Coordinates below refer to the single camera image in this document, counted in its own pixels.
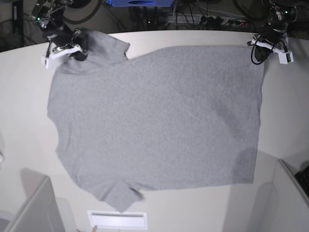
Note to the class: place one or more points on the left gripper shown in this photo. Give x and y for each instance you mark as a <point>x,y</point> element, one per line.
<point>270,39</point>

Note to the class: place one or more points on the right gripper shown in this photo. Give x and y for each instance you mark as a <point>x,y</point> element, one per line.
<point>63,40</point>

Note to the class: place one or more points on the grey T-shirt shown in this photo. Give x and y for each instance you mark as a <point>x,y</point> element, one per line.
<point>178,117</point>

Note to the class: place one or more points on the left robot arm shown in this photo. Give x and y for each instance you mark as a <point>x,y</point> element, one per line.
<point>281,14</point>

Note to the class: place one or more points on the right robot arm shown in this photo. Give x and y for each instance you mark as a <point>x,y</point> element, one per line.
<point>49,16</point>

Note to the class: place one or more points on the blue box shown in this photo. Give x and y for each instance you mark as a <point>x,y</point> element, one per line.
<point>147,3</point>

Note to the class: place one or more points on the black keyboard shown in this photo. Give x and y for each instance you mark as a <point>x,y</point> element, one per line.
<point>303,179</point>

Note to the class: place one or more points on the grey partition panel right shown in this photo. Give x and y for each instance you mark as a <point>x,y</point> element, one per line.
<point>282,205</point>

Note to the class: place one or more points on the grey partition panel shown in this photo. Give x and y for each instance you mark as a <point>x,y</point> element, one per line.
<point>282,205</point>
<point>39,212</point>

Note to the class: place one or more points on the grey partition panel left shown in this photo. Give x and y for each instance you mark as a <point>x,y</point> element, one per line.
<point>39,212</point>

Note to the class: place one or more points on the white table slot plate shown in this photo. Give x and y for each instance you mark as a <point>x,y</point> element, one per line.
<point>116,220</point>

